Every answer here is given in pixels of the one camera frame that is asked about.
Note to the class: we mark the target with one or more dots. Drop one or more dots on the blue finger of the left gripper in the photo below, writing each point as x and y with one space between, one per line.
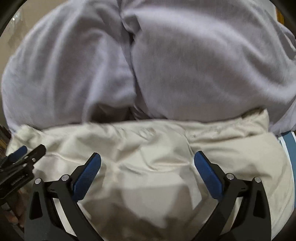
29 159
18 154

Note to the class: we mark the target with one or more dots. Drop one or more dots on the right lavender pillow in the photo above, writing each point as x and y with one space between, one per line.
211 61

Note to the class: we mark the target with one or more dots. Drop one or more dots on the lavender pillow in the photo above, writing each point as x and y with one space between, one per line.
72 67
211 61

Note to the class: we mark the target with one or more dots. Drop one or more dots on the left lavender pillow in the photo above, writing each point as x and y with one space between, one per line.
72 67

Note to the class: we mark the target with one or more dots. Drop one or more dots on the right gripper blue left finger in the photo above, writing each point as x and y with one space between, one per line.
42 219

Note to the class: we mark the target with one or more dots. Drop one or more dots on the blue white striped bed sheet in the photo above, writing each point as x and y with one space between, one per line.
287 141

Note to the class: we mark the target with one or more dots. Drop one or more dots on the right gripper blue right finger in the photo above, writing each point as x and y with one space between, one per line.
253 220

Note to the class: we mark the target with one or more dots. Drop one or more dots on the person's left hand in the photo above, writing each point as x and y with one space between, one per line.
16 213

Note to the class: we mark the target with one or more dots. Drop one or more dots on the beige puffer jacket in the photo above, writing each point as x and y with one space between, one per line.
148 187

